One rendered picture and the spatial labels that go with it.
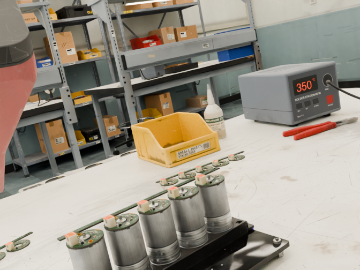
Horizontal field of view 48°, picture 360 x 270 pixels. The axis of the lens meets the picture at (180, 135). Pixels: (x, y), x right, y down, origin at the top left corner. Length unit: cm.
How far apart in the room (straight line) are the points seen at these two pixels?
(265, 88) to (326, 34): 512
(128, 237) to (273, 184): 24
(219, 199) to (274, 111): 44
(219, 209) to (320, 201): 13
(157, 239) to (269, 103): 49
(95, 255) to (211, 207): 10
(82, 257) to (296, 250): 17
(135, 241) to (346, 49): 549
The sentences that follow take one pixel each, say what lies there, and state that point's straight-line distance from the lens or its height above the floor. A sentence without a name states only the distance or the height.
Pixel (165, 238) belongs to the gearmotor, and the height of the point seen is 79.
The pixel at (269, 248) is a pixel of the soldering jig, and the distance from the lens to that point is 32.
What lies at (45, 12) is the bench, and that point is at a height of 130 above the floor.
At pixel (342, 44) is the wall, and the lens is 574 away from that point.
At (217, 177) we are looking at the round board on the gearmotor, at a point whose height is 81.
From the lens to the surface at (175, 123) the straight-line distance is 74.
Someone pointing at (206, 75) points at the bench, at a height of 68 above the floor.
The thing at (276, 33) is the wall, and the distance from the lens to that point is 637.
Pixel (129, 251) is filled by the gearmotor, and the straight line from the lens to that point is 29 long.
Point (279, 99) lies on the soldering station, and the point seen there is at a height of 80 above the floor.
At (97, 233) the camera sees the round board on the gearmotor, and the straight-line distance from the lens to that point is 28.
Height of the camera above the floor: 92
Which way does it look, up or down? 12 degrees down
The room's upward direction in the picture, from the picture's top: 12 degrees counter-clockwise
